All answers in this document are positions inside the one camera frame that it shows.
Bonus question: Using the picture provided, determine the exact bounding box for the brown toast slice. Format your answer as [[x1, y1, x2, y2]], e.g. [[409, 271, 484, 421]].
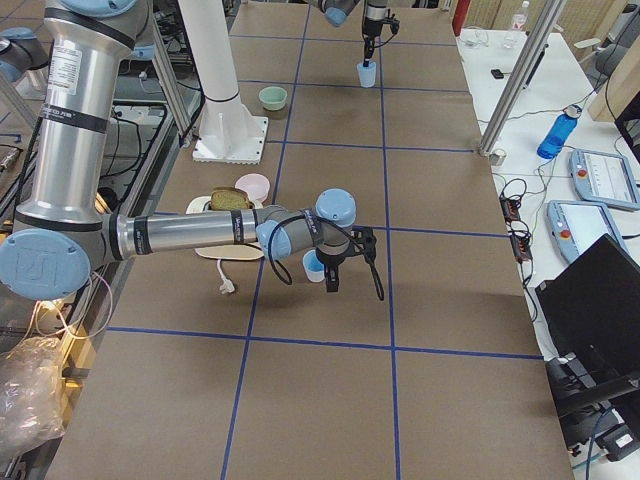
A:
[[209, 187, 253, 211]]

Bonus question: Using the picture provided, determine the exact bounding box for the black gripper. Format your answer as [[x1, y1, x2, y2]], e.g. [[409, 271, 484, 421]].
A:
[[316, 226, 375, 293], [363, 4, 384, 67]]

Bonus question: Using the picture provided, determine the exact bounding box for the grey teach pendant lower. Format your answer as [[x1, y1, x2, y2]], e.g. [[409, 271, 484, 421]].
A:
[[546, 200, 627, 263]]

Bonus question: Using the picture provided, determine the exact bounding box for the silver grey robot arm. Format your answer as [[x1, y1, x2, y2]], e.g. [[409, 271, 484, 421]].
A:
[[307, 0, 399, 68], [1, 1, 371, 300]]

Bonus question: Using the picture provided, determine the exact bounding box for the clear plastic bag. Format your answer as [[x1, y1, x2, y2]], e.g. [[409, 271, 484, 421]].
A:
[[1, 337, 65, 460]]

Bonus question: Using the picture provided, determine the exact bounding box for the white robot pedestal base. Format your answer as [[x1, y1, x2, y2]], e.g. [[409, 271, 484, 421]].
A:
[[179, 0, 269, 164]]

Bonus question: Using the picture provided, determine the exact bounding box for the light blue plastic cup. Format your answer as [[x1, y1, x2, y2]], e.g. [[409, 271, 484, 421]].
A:
[[302, 250, 325, 283]]

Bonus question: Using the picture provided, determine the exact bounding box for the aluminium frame post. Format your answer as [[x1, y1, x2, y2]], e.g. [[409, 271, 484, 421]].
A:
[[478, 0, 567, 157]]

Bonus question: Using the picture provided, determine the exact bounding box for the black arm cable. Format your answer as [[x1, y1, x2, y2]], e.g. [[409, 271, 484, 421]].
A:
[[374, 9, 401, 49], [264, 209, 385, 302]]

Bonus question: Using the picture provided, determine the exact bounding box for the white power plug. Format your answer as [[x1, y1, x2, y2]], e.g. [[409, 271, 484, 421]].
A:
[[216, 259, 236, 295]]

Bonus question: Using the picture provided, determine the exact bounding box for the grey teach pendant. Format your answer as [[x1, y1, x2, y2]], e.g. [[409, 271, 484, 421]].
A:
[[569, 149, 639, 211], [546, 200, 627, 263]]

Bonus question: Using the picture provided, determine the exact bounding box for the blue water bottle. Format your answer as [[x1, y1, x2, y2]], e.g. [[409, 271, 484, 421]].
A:
[[536, 104, 582, 159]]

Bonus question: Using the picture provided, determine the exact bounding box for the grey teach pendant upper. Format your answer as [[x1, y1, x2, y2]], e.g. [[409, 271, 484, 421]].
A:
[[569, 149, 639, 211]]

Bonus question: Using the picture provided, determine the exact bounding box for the cream white toaster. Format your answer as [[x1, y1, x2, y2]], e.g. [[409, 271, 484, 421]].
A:
[[195, 227, 263, 261]]

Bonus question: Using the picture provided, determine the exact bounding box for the pink plastic bowl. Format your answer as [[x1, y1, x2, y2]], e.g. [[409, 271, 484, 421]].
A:
[[234, 173, 271, 203]]

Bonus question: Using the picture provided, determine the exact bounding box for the black laptop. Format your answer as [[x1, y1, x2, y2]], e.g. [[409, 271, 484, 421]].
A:
[[534, 232, 640, 371]]

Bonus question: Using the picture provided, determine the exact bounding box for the green plastic bowl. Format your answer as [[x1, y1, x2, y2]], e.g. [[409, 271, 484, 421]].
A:
[[258, 86, 288, 111]]

